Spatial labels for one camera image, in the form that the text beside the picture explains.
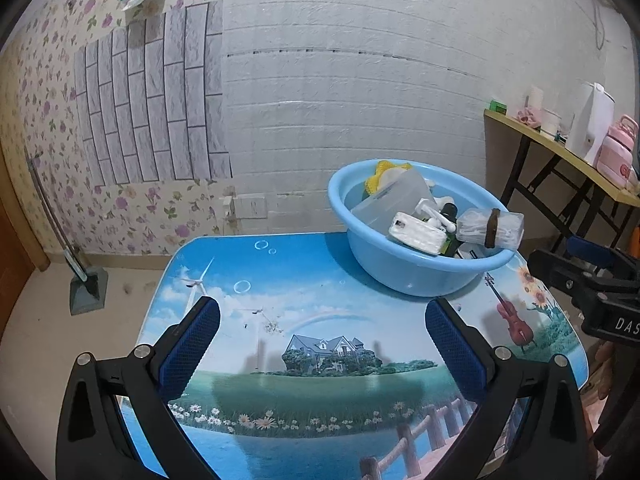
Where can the blue plastic basin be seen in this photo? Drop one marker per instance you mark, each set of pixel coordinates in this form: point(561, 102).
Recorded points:
point(400, 270)

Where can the clear drinking glass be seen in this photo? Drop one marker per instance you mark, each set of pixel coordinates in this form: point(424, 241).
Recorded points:
point(564, 130)

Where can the black bottle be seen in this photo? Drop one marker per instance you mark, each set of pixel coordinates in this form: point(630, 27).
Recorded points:
point(448, 210)

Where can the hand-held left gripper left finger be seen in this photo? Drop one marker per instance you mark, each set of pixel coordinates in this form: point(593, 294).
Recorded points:
point(187, 350)

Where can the clear cotton swab bag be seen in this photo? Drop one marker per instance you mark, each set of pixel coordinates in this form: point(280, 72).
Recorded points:
point(510, 227)

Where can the white wall socket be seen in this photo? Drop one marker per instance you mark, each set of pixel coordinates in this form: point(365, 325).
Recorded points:
point(252, 206)

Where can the white wall plug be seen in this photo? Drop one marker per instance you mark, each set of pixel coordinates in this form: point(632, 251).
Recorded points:
point(228, 208)

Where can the clear plastic toothpick box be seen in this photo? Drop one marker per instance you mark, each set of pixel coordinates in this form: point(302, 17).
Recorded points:
point(390, 205)

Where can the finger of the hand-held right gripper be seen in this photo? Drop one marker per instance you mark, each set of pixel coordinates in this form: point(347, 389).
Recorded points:
point(590, 252)
point(555, 267)

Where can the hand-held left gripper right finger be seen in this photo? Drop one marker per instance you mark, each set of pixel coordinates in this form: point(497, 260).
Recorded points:
point(457, 350)

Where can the wooden door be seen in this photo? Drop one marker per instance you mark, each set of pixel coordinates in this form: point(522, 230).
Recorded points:
point(12, 270)

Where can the green box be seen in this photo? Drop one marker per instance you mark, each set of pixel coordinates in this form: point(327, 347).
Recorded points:
point(498, 107)

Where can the white plastic hook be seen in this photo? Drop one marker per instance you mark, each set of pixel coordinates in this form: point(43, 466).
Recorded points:
point(427, 208)

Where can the wooden side desk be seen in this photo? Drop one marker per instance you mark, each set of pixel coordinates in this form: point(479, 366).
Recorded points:
point(550, 145)

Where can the pink ornament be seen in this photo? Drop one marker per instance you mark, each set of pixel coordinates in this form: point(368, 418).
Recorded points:
point(530, 117)

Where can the white electric kettle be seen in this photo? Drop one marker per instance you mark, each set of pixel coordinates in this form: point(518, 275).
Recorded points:
point(592, 120)

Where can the white tissue pack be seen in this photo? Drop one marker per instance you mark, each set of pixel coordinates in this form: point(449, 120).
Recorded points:
point(415, 232)

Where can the grey brick wall sticker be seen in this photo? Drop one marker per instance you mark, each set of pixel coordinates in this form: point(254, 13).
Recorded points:
point(150, 110)

